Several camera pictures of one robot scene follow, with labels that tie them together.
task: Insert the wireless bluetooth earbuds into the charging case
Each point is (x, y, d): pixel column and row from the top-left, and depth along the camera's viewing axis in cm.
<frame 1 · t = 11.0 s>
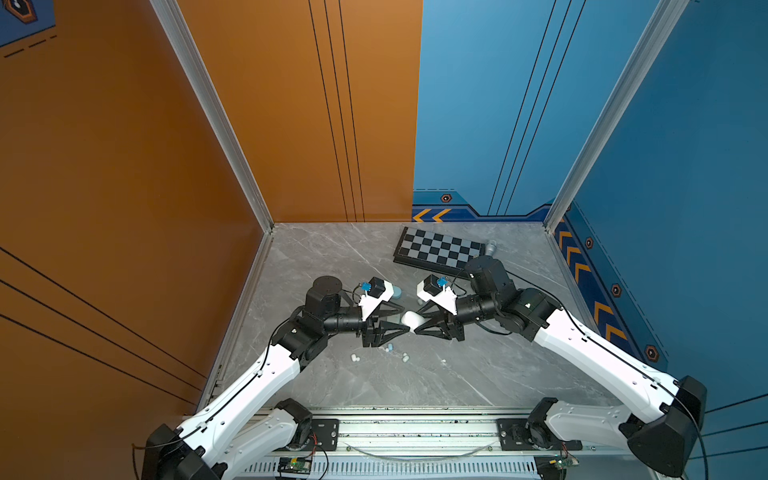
left hand: (404, 317, 67), fingers open
right hand: (417, 320, 67), fingers open
black white chessboard: (437, 252, 110), point 4 cm above the table
blue earbud left: (390, 347, 89), point 2 cm above the table
white earbud front left: (354, 358, 87), point 2 cm above the table
earbud front centre: (443, 362, 87), on the table

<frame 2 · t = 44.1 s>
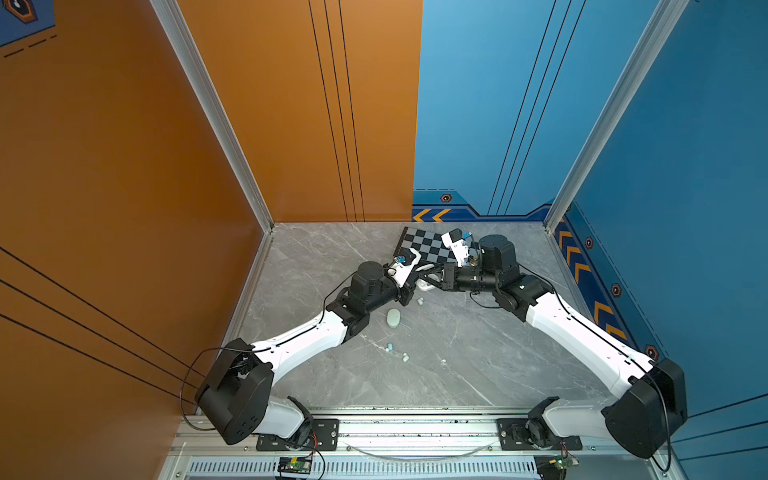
left hand: (422, 268, 78), fingers closed
right hand: (420, 277, 72), fingers closed
white earbud case middle: (393, 318, 93), point 3 cm above the table
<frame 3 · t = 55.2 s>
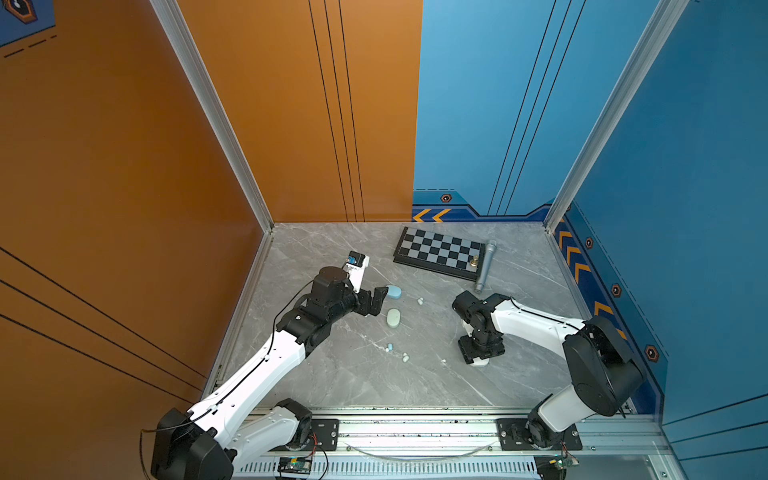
left hand: (372, 281, 78), fingers open
right hand: (473, 358, 86), fingers open
grey microphone: (491, 246, 111), point 4 cm above the table
light blue earbud case: (394, 292, 100), point 2 cm above the table
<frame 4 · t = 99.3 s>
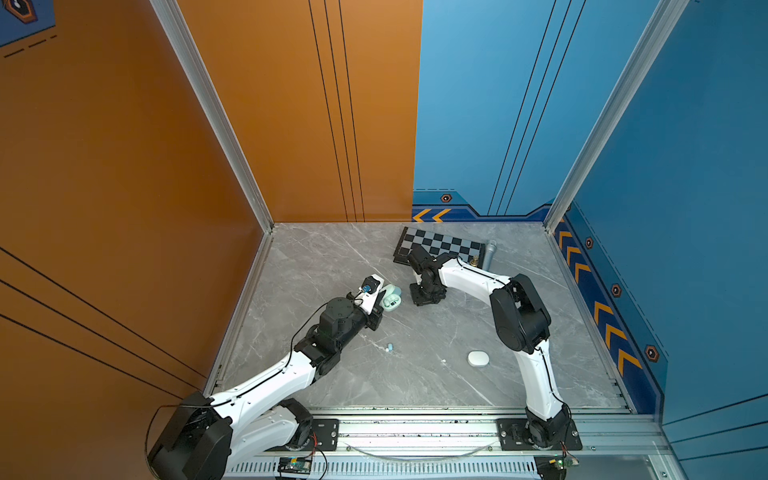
left hand: (382, 288, 79), fingers closed
right hand: (417, 301, 98), fingers open
white earbud case middle: (392, 299, 81), point 17 cm above the table
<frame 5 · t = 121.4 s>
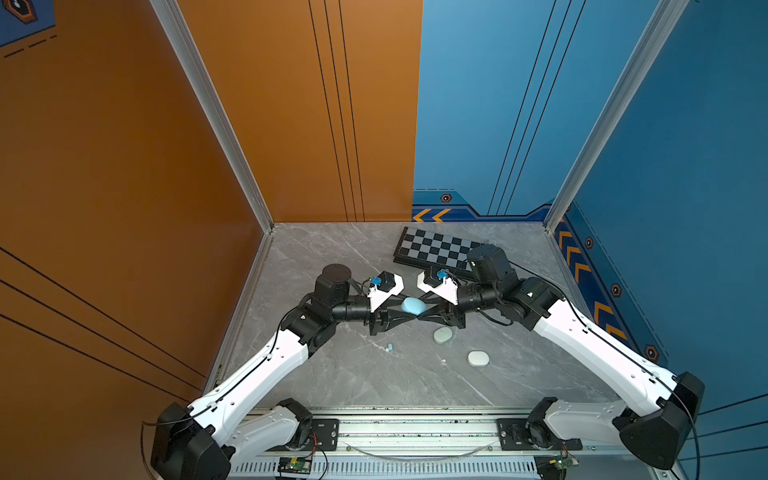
left hand: (411, 306, 67), fingers open
right hand: (419, 305, 68), fingers open
white earbud case middle: (443, 334, 91), point 2 cm above the table
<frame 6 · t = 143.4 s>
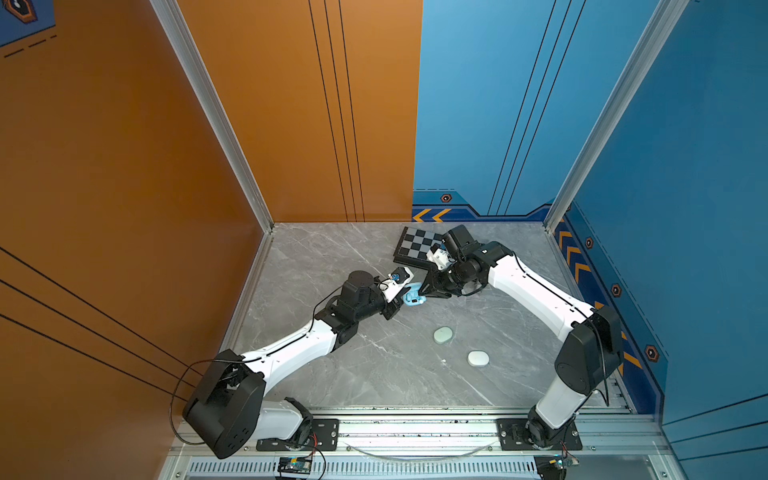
left hand: (407, 283, 81), fingers closed
right hand: (418, 292, 80), fingers closed
